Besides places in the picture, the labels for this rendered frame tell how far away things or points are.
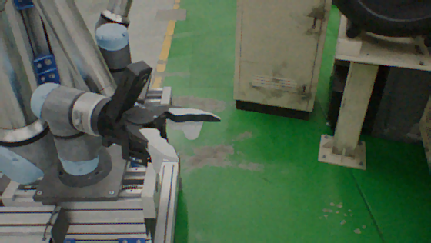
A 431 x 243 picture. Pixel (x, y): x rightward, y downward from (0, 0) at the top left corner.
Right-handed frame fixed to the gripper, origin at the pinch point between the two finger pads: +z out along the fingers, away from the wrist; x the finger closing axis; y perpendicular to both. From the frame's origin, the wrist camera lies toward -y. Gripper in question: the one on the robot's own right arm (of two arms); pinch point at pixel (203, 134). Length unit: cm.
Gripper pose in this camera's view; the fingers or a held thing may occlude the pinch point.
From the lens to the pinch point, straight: 58.5
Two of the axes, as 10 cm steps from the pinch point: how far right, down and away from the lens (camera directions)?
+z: 9.1, 2.4, -3.5
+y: -0.6, 8.9, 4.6
